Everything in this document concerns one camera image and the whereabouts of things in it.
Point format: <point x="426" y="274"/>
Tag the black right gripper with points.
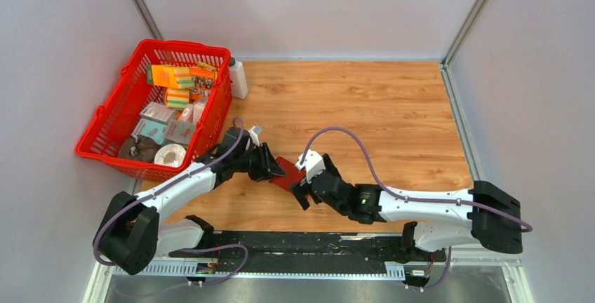
<point x="300" y="191"/>

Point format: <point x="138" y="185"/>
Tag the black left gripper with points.
<point x="268" y="167"/>

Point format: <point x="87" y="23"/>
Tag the red paper box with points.
<point x="292" y="177"/>

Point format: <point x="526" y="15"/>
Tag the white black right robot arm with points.
<point x="483" y="214"/>

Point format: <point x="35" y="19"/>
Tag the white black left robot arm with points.
<point x="133" y="232"/>

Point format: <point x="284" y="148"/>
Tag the pink white box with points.
<point x="159" y="113"/>

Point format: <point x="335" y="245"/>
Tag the orange green box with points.
<point x="168" y="76"/>

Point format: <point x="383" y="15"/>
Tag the white plastic bottle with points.
<point x="238" y="80"/>

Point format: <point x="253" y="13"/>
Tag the pink grey packet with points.
<point x="180" y="132"/>

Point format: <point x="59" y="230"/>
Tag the white tape roll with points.
<point x="170" y="155"/>

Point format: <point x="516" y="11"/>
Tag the yellow green sponge pack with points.
<point x="176" y="98"/>

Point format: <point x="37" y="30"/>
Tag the orange snack packet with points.
<point x="204" y="76"/>

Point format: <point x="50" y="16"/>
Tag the teal white packet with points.
<point x="151" y="129"/>

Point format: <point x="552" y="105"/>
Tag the brown bag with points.
<point x="140" y="148"/>

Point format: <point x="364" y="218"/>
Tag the red plastic basket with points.
<point x="114" y="120"/>

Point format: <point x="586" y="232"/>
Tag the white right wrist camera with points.
<point x="311" y="162"/>

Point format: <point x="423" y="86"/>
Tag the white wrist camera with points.
<point x="311" y="162"/>
<point x="254" y="132"/>

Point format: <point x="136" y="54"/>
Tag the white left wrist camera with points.
<point x="254" y="132"/>

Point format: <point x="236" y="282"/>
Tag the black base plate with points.
<point x="313" y="252"/>

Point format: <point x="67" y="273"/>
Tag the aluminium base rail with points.
<point x="190" y="267"/>

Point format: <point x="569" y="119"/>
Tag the left aluminium frame post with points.
<point x="147" y="18"/>

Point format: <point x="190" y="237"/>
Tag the aluminium frame post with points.
<point x="463" y="32"/>
<point x="147" y="18"/>

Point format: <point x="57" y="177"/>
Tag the right aluminium frame post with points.
<point x="463" y="32"/>

